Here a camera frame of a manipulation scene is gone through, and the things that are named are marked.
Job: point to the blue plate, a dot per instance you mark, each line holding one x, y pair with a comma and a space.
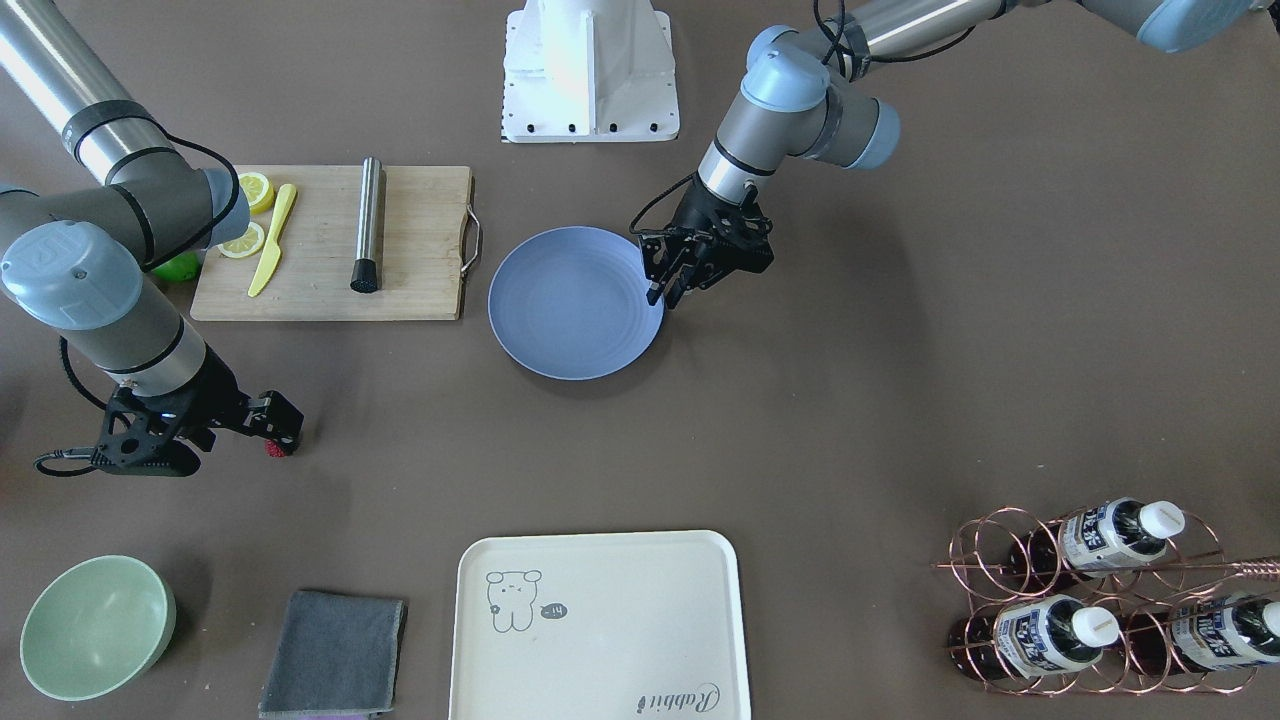
570, 304

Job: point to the cream rabbit tray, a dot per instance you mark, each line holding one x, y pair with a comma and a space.
643, 625

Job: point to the green lime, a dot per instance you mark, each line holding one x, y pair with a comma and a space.
180, 269

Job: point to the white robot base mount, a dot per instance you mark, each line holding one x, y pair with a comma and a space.
589, 71

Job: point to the yellow plastic knife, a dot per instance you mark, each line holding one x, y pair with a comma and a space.
271, 252

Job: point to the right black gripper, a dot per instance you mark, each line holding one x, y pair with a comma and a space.
212, 396

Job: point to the light green bowl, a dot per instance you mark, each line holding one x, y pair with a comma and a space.
96, 628

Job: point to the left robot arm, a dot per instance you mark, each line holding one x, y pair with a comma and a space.
798, 98

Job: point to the wooden cutting board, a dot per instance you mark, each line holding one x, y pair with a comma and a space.
421, 252

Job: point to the lower tea bottle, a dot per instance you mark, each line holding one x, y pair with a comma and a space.
1224, 634
1057, 635

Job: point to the lemon half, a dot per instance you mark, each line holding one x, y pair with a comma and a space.
259, 191

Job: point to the tea bottle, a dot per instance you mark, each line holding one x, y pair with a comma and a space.
1057, 635
1119, 535
1224, 634

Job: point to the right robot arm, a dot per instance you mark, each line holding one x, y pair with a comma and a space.
78, 262

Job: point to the copper wire bottle rack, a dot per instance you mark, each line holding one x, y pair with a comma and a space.
1196, 569

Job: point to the upper tea bottle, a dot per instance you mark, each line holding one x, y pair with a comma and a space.
1119, 535

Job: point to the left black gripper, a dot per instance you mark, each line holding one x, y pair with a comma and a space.
697, 218

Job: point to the grey folded cloth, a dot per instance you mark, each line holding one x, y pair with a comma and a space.
337, 656

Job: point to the lemon slice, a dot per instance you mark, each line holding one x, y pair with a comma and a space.
246, 245

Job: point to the steel muddler black tip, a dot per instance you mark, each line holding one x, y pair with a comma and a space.
366, 276

